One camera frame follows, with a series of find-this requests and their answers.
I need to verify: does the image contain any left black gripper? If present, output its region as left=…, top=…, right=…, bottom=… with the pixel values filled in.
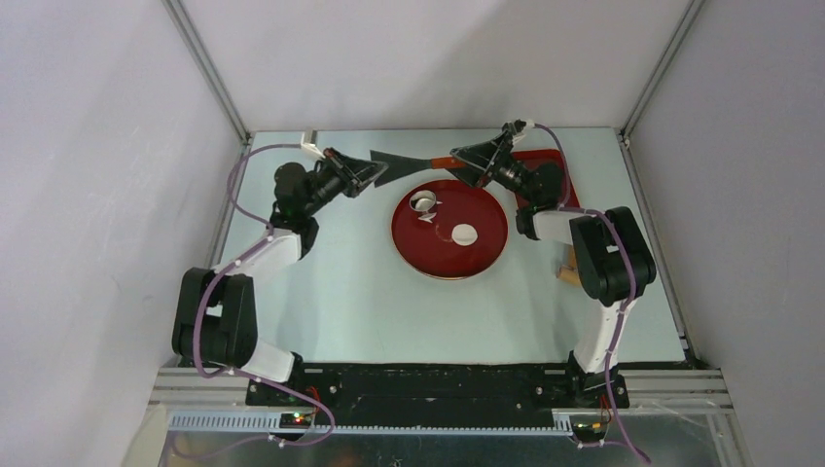
left=302, top=148, right=386, bottom=217

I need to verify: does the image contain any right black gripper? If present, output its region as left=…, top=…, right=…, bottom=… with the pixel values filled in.
left=443, top=128, right=535, bottom=204

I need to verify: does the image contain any metal scraper red handle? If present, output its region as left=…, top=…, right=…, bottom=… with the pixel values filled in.
left=370, top=150, right=466, bottom=188

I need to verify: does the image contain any rectangular red tray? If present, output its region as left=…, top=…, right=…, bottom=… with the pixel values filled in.
left=513, top=149, right=581, bottom=207

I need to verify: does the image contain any round red plate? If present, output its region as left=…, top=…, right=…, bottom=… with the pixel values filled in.
left=390, top=179, right=509, bottom=280

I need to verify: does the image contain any white dough ball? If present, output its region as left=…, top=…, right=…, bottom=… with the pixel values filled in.
left=450, top=224, right=479, bottom=247

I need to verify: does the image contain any wooden double-ended roller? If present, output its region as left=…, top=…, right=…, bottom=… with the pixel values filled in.
left=556, top=245, right=582, bottom=287

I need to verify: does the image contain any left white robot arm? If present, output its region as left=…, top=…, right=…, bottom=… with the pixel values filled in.
left=171, top=143, right=388, bottom=406

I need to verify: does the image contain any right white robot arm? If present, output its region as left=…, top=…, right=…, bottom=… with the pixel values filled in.
left=449, top=120, right=657, bottom=407

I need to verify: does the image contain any white dough scrap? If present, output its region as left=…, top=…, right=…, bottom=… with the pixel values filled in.
left=413, top=199, right=443, bottom=223

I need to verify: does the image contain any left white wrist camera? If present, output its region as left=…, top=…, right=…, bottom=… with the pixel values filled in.
left=300, top=128, right=325, bottom=161

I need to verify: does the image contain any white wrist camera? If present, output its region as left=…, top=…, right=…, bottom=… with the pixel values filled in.
left=300, top=128, right=325, bottom=161
left=502, top=119, right=535, bottom=146

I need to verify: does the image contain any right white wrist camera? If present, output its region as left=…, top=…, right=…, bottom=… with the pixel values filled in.
left=502, top=119, right=535, bottom=146

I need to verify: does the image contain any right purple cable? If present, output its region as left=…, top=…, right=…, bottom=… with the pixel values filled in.
left=531, top=122, right=652, bottom=465

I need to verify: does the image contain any purple cable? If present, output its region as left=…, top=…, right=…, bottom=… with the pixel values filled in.
left=531, top=122, right=652, bottom=465
left=192, top=142, right=337, bottom=449

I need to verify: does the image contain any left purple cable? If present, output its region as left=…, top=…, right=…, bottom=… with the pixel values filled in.
left=192, top=142, right=337, bottom=449

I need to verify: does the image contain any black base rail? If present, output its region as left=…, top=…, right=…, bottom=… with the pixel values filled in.
left=286, top=363, right=629, bottom=429

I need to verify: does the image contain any aluminium frame front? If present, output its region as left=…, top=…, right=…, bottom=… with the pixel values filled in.
left=149, top=366, right=734, bottom=435

